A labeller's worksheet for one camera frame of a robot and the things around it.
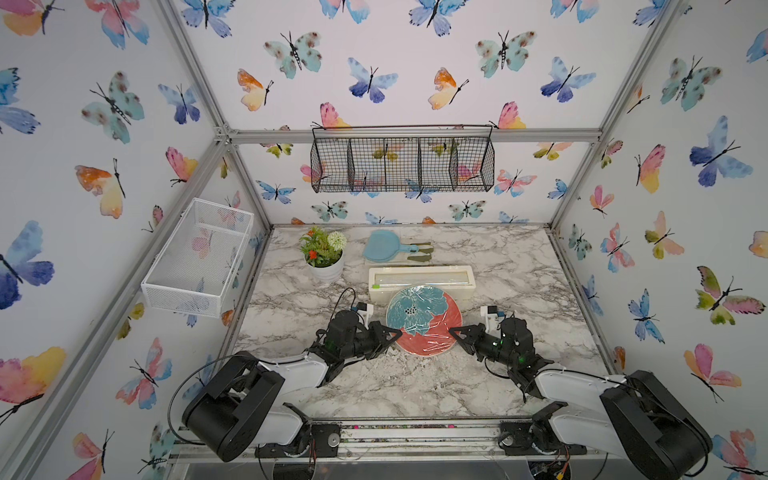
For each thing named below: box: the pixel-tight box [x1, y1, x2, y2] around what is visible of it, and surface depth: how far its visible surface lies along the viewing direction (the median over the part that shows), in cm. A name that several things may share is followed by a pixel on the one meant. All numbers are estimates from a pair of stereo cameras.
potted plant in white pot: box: [299, 226, 347, 282], surface depth 97 cm
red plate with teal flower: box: [386, 284, 463, 356], surface depth 88 cm
